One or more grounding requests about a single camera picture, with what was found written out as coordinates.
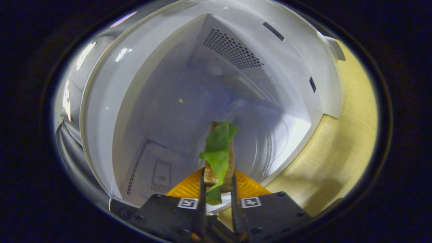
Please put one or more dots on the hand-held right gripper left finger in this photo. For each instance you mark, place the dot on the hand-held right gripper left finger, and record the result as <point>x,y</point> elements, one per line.
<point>168,216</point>

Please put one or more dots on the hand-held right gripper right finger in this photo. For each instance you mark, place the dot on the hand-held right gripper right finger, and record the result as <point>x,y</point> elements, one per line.
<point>270,212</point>

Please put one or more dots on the lettuce bread sandwich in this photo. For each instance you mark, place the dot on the lettuce bread sandwich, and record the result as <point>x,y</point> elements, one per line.
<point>219,148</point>

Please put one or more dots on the white microwave oven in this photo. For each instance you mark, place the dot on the white microwave oven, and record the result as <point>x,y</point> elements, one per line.
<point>162,101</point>

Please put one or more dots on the glass microwave turntable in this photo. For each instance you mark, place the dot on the glass microwave turntable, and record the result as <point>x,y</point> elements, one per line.
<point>256,148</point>

